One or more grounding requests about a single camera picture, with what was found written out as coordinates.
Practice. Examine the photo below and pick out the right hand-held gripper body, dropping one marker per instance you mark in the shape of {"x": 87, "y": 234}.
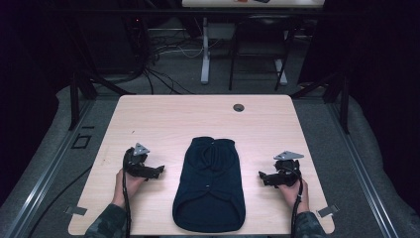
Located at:
{"x": 286, "y": 172}

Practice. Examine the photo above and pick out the aluminium floor rail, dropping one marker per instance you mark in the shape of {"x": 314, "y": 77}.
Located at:
{"x": 46, "y": 178}
{"x": 360, "y": 172}

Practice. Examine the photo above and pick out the black horizontal frame bar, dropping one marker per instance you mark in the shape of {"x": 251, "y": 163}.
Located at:
{"x": 185, "y": 12}

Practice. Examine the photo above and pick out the white desk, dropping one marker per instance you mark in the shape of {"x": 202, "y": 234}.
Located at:
{"x": 252, "y": 20}

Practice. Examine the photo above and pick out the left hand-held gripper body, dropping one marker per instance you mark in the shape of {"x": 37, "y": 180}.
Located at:
{"x": 137, "y": 162}

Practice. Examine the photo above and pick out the grey table edge bracket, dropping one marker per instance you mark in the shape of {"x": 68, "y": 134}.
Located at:
{"x": 76, "y": 210}
{"x": 327, "y": 211}

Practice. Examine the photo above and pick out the black chair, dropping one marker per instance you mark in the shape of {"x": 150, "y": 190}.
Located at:
{"x": 261, "y": 49}

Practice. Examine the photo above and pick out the person's left hand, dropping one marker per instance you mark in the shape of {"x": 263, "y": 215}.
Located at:
{"x": 130, "y": 188}

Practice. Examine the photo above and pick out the black frame post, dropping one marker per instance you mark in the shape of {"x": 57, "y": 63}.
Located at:
{"x": 74, "y": 102}
{"x": 341, "y": 99}

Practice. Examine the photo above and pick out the dark navy pet vest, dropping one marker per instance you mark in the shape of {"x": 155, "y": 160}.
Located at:
{"x": 211, "y": 185}

